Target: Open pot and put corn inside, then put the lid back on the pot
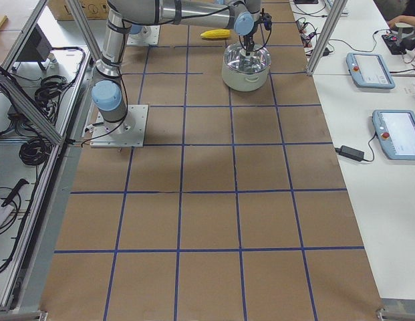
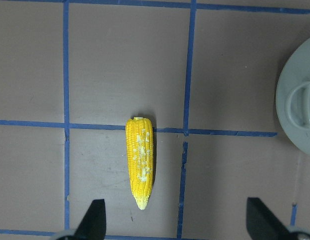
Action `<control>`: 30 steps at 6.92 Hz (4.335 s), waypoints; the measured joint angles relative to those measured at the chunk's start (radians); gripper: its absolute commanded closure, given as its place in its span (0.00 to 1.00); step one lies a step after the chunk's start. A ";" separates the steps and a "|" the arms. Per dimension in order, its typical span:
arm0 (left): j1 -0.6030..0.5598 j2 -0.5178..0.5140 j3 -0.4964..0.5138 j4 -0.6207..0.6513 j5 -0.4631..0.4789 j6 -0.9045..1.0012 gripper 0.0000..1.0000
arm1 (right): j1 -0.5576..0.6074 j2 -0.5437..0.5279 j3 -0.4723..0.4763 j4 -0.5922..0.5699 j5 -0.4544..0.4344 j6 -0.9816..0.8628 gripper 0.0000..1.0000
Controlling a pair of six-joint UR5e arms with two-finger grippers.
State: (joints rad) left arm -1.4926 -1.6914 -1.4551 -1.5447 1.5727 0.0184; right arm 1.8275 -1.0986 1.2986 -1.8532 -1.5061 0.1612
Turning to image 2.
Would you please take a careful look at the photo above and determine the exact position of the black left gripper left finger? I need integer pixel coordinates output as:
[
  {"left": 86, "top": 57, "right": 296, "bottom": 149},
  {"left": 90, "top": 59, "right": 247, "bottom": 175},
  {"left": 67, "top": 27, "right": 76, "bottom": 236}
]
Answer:
[{"left": 73, "top": 199, "right": 106, "bottom": 240}]

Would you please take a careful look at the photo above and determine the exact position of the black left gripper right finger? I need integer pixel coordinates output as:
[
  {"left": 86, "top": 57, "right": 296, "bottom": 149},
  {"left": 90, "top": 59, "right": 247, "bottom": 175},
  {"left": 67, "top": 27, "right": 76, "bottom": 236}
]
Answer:
[{"left": 246, "top": 197, "right": 290, "bottom": 240}]

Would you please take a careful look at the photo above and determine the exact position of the yellow corn cob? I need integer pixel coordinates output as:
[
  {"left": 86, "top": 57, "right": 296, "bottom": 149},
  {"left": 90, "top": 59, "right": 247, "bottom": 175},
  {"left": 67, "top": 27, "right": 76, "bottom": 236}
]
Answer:
[{"left": 125, "top": 117, "right": 154, "bottom": 211}]

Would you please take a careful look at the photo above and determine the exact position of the grey steel cooking pot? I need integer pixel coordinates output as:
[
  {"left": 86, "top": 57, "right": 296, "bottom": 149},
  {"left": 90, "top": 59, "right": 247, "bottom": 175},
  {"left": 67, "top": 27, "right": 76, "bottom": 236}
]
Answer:
[{"left": 276, "top": 38, "right": 310, "bottom": 155}]

